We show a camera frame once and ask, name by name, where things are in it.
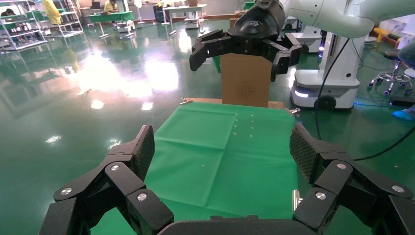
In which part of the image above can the small white robot base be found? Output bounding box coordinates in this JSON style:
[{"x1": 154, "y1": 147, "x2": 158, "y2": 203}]
[
  {"x1": 115, "y1": 19, "x2": 136, "y2": 34},
  {"x1": 183, "y1": 12, "x2": 200, "y2": 30}
]

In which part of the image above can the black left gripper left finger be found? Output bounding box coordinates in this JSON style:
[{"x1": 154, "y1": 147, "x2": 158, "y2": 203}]
[{"x1": 39, "y1": 124, "x2": 175, "y2": 235}]

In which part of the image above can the thin black hanging cable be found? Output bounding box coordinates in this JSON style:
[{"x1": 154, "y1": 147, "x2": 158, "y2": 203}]
[{"x1": 315, "y1": 38, "x2": 351, "y2": 141}]

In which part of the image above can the white wheeled robot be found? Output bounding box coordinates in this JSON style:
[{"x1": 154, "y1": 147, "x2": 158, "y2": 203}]
[{"x1": 290, "y1": 32, "x2": 367, "y2": 110}]

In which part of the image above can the white metal shelf rack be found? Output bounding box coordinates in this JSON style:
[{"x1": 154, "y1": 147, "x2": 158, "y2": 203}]
[
  {"x1": 48, "y1": 0, "x2": 84, "y2": 38},
  {"x1": 0, "y1": 0, "x2": 48, "y2": 52}
]

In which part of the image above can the cardboard box with round logo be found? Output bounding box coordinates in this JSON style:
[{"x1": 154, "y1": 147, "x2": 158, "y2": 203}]
[{"x1": 220, "y1": 51, "x2": 274, "y2": 108}]

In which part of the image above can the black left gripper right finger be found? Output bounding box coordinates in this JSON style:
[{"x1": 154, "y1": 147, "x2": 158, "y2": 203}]
[{"x1": 289, "y1": 123, "x2": 415, "y2": 235}]

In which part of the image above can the yellow barrier post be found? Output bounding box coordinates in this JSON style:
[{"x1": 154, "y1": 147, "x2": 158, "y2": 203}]
[{"x1": 372, "y1": 27, "x2": 400, "y2": 47}]

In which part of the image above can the black floor cable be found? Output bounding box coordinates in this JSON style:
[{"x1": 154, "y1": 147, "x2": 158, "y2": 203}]
[{"x1": 353, "y1": 124, "x2": 415, "y2": 162}]

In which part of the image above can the yellow hanging garment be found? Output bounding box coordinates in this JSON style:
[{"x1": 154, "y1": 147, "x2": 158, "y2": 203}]
[{"x1": 43, "y1": 0, "x2": 62, "y2": 26}]

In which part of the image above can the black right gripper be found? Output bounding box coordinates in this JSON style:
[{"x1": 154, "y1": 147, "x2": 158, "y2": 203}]
[{"x1": 189, "y1": 0, "x2": 304, "y2": 82}]

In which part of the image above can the black swivel stool chrome base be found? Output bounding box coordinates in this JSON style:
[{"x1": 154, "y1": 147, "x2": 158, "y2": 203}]
[{"x1": 367, "y1": 48, "x2": 414, "y2": 96}]

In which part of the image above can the person with blue shoe cover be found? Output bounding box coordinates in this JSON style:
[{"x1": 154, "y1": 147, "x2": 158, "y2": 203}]
[{"x1": 392, "y1": 40, "x2": 415, "y2": 121}]

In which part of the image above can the table with green cover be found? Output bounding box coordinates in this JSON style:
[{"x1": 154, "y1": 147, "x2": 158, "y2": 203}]
[{"x1": 87, "y1": 10, "x2": 135, "y2": 39}]

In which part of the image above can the white standing fan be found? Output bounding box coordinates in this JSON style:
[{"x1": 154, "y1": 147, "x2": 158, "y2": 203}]
[{"x1": 133, "y1": 0, "x2": 146, "y2": 25}]

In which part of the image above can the green table cloth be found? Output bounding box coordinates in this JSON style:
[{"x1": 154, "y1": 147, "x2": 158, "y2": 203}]
[{"x1": 91, "y1": 102, "x2": 299, "y2": 235}]

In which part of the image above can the white table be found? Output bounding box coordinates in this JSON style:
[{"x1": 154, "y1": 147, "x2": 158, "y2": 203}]
[{"x1": 161, "y1": 3, "x2": 208, "y2": 36}]

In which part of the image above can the person in yellow shirt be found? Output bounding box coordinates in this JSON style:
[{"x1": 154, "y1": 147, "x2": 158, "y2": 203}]
[{"x1": 103, "y1": 0, "x2": 120, "y2": 14}]

